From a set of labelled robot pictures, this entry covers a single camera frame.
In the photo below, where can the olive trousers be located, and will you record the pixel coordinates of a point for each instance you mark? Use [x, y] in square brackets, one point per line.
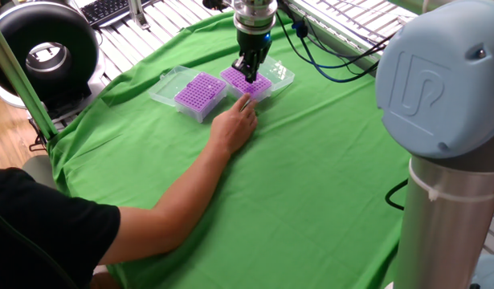
[39, 170]

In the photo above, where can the green table cloth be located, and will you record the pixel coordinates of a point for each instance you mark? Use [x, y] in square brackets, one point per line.
[303, 180]

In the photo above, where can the green frame post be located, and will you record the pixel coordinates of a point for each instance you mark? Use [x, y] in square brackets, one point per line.
[21, 84]

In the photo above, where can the black shirt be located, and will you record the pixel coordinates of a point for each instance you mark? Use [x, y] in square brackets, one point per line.
[42, 225]

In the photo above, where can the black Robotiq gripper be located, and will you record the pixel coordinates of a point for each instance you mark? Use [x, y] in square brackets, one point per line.
[254, 44]

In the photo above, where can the bare human hand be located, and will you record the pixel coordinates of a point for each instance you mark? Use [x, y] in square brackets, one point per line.
[232, 128]

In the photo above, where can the bare human forearm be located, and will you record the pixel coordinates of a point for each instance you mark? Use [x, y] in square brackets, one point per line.
[178, 208]

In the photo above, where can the black computer keyboard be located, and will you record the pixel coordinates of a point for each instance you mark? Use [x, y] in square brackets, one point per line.
[106, 9]

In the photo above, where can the purple pipette tip box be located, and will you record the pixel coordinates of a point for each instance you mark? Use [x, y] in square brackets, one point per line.
[246, 82]
[200, 92]

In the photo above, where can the clear small pipette tip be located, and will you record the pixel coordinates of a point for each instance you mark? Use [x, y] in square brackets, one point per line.
[245, 105]

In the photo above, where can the silver metal stand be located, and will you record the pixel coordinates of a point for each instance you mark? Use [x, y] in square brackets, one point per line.
[137, 14]

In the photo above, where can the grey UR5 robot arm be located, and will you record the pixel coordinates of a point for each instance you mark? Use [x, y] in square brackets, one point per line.
[443, 84]

